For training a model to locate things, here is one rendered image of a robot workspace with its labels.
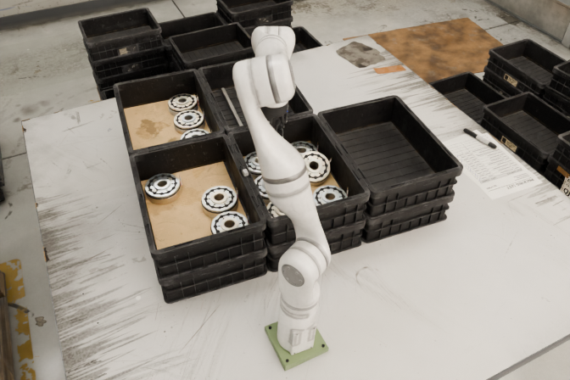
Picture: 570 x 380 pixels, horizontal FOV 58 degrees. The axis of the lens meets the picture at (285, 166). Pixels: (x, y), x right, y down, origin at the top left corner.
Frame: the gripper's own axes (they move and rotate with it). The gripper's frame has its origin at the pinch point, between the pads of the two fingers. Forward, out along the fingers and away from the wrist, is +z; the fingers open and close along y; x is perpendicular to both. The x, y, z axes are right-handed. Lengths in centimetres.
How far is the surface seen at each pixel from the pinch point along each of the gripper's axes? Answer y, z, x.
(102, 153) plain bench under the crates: 1, 31, 70
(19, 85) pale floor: 93, 101, 233
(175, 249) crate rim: -39.5, 7.6, 8.6
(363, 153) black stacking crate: 25.1, 17.6, -19.9
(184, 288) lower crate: -38.6, 25.8, 9.3
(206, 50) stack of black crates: 112, 52, 94
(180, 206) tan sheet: -19.3, 17.5, 21.6
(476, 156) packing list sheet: 55, 30, -54
